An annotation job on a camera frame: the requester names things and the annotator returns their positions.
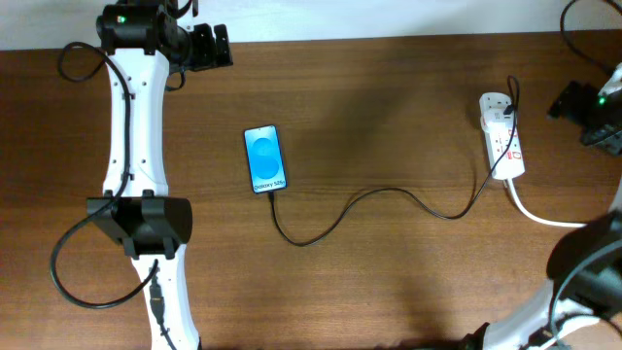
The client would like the black USB charger cable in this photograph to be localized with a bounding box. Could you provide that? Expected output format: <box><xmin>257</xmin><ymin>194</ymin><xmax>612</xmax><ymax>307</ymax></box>
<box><xmin>266</xmin><ymin>75</ymin><xmax>521</xmax><ymax>248</ymax></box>

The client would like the white power strip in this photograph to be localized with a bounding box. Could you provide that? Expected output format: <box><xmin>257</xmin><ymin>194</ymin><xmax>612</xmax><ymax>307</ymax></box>
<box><xmin>479</xmin><ymin>92</ymin><xmax>525</xmax><ymax>181</ymax></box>

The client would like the blue Galaxy smartphone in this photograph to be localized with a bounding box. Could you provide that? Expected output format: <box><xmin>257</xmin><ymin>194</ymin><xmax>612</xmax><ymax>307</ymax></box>
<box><xmin>243</xmin><ymin>124</ymin><xmax>288</xmax><ymax>193</ymax></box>

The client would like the white charger plug adapter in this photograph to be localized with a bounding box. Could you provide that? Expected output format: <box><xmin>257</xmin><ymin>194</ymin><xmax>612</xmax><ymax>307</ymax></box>
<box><xmin>480</xmin><ymin>109</ymin><xmax>514</xmax><ymax>134</ymax></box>

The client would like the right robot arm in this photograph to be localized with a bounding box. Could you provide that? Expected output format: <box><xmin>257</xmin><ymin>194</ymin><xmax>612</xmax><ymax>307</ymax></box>
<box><xmin>458</xmin><ymin>77</ymin><xmax>621</xmax><ymax>349</ymax></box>

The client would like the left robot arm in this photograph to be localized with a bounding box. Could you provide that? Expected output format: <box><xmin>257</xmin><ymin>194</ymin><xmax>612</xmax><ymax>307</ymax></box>
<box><xmin>87</xmin><ymin>0</ymin><xmax>232</xmax><ymax>349</ymax></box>

